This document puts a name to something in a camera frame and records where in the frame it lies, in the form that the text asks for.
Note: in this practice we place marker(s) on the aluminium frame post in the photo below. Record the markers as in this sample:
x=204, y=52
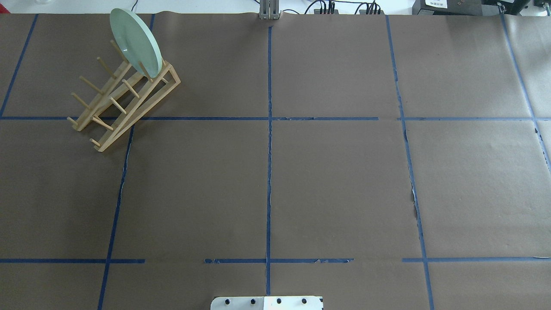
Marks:
x=269, y=9

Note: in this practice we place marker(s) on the wooden dish rack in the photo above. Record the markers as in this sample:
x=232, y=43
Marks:
x=123, y=100

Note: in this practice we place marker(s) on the black power strip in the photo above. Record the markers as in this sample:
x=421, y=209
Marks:
x=352, y=7

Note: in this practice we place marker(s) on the light green plate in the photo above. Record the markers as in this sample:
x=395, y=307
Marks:
x=136, y=41

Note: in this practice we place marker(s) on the white pedestal column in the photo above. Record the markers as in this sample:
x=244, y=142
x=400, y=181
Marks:
x=268, y=303

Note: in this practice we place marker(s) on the black box device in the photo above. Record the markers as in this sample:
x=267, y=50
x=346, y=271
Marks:
x=454, y=7

